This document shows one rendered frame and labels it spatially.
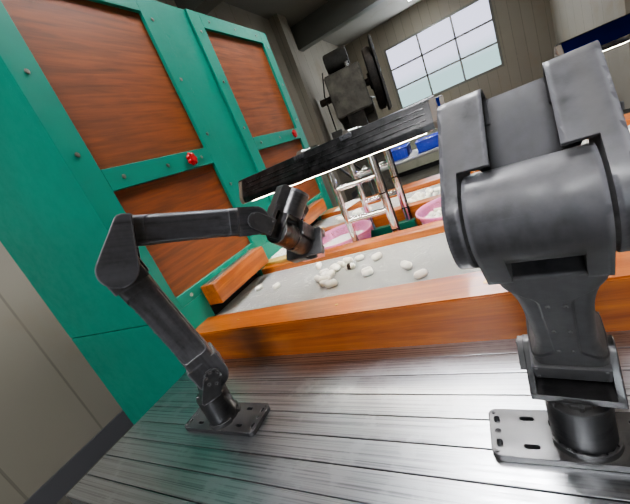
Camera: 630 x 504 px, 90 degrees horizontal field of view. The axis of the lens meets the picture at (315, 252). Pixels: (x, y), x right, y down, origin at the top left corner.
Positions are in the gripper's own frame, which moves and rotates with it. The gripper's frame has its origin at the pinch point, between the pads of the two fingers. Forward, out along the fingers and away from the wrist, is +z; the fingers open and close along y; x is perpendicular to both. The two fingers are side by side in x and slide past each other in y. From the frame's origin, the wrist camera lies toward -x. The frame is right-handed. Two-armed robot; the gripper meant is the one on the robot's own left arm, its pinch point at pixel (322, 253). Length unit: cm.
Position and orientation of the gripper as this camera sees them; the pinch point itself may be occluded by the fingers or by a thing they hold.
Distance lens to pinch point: 84.0
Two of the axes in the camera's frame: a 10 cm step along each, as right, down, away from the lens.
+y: -8.5, 2.1, 4.8
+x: 0.5, 9.4, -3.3
